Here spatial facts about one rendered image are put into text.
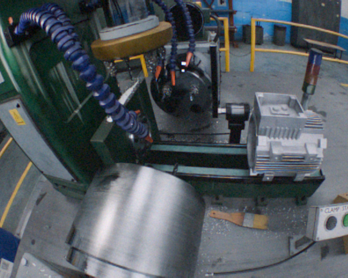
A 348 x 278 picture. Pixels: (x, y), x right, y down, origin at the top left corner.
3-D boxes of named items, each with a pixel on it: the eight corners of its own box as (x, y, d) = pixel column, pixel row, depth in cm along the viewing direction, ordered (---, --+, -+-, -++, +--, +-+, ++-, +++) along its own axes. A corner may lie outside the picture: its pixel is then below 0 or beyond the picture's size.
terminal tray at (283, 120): (256, 139, 42) (261, 116, 37) (252, 113, 49) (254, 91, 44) (299, 141, 39) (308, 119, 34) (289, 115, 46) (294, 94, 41)
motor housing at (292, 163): (247, 186, 50) (261, 141, 37) (245, 140, 63) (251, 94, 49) (306, 186, 45) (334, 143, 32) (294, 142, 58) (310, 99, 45)
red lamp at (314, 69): (309, 74, 54) (311, 63, 51) (303, 68, 58) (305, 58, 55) (321, 76, 53) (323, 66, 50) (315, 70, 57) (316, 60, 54)
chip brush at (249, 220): (208, 220, 56) (208, 219, 55) (211, 207, 59) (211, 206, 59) (267, 230, 49) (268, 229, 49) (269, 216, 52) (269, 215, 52)
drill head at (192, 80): (151, 132, 74) (134, 75, 57) (171, 83, 102) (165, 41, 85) (214, 134, 68) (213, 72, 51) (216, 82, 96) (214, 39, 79)
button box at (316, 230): (304, 237, 28) (315, 242, 23) (308, 205, 30) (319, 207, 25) (355, 227, 24) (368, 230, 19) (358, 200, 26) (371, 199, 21)
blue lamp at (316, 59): (311, 63, 51) (312, 53, 48) (305, 58, 55) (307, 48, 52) (323, 66, 50) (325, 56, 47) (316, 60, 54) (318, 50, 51)
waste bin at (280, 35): (282, 43, 427) (283, 24, 386) (287, 47, 400) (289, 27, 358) (270, 42, 434) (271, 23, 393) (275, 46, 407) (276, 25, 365)
